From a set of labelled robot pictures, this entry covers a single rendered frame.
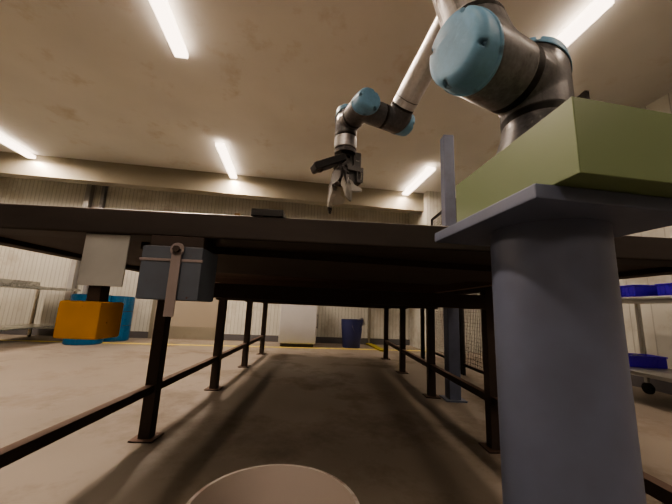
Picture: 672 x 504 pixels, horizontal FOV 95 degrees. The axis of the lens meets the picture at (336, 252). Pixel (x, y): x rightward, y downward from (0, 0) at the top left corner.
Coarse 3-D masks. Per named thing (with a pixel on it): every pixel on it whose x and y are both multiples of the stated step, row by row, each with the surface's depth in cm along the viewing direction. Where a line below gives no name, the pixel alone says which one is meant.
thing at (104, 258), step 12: (96, 240) 71; (108, 240) 71; (120, 240) 72; (84, 252) 71; (96, 252) 71; (108, 252) 71; (120, 252) 71; (84, 264) 70; (96, 264) 70; (108, 264) 70; (120, 264) 71; (84, 276) 70; (96, 276) 70; (108, 276) 70; (120, 276) 70
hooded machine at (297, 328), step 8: (288, 304) 561; (280, 312) 558; (288, 312) 559; (296, 312) 560; (304, 312) 562; (312, 312) 563; (280, 320) 555; (288, 320) 556; (296, 320) 558; (304, 320) 559; (312, 320) 560; (280, 328) 553; (288, 328) 554; (296, 328) 555; (304, 328) 557; (312, 328) 558; (280, 336) 550; (288, 336) 551; (296, 336) 553; (304, 336) 554; (312, 336) 555; (280, 344) 551; (288, 344) 553; (296, 344) 554; (304, 344) 555; (312, 344) 557
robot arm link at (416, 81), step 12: (432, 24) 83; (432, 36) 82; (420, 48) 86; (420, 60) 86; (408, 72) 90; (420, 72) 87; (408, 84) 90; (420, 84) 89; (396, 96) 94; (408, 96) 92; (420, 96) 92; (396, 108) 95; (408, 108) 94; (396, 120) 96; (408, 120) 98; (396, 132) 100; (408, 132) 100
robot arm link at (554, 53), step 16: (544, 48) 51; (560, 48) 53; (544, 64) 50; (560, 64) 52; (544, 80) 51; (560, 80) 52; (528, 96) 52; (544, 96) 51; (560, 96) 51; (496, 112) 57; (512, 112) 55
